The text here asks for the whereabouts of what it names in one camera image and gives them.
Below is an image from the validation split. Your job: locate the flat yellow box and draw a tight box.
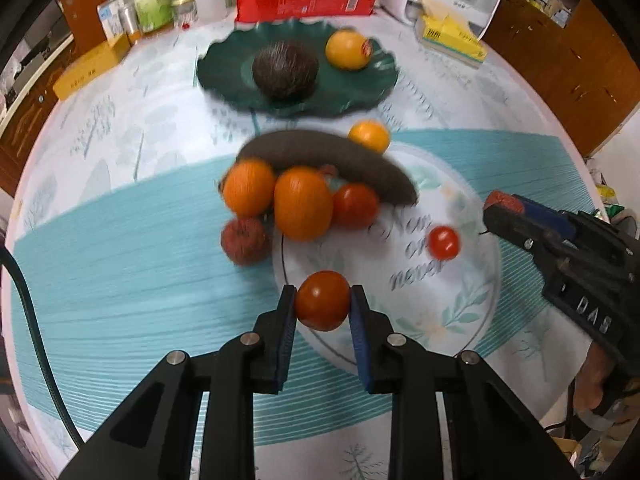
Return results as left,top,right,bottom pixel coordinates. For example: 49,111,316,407
52,39,132,101

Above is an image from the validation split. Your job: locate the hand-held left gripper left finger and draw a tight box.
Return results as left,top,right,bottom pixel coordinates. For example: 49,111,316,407
59,285,298,480

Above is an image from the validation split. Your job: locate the yellow tissue pack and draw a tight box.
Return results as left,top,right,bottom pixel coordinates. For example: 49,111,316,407
416,0,489,69

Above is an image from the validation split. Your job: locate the person's right hand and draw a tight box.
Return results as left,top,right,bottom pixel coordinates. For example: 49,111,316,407
573,346,615,412

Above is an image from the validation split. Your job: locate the dark brown avocado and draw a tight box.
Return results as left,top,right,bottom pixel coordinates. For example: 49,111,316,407
251,42,319,101

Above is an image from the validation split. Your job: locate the black cable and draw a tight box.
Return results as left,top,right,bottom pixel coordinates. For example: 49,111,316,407
0,247,85,447

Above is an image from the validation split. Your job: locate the small orange mandarin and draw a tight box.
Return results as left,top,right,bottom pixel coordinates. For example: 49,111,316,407
222,158,277,219
348,120,391,155
273,166,334,241

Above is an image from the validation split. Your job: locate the small blue white box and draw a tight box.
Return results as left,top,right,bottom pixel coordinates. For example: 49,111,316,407
97,0,126,44

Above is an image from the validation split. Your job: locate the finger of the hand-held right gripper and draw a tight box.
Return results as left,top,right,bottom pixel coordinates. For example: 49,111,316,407
520,198,582,239
483,205,567,267

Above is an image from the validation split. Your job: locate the dark green wavy plate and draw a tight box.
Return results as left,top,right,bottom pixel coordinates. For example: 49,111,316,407
196,20,399,118

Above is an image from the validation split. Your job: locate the green label glass bottle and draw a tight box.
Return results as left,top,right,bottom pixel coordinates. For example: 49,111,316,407
133,0,176,36

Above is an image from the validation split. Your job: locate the small glass jar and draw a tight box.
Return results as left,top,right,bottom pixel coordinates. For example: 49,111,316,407
172,0,199,29

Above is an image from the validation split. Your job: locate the overripe brown banana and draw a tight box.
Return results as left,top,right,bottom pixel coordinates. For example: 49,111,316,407
237,130,419,207

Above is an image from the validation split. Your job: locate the red lychee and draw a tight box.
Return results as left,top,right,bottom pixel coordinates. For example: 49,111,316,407
220,217,271,267

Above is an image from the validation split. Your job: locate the large orange with red sticker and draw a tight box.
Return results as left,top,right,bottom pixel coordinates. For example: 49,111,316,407
325,30,373,70

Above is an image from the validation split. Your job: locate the printed tablecloth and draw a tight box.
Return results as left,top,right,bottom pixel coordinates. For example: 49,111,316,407
0,7,621,480

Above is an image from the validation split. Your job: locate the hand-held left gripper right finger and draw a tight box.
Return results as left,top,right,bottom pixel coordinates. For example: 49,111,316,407
350,285,586,480

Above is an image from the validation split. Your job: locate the brown wooden cabinet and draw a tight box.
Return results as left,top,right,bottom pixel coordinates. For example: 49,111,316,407
484,0,640,157

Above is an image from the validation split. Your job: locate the metal can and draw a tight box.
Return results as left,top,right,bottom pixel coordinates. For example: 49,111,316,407
120,3,141,36

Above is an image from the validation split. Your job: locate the small cherry tomato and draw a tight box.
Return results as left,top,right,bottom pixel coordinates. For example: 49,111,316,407
428,226,461,261

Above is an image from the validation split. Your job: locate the red tomato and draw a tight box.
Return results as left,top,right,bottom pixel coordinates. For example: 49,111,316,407
332,183,380,230
294,270,352,332

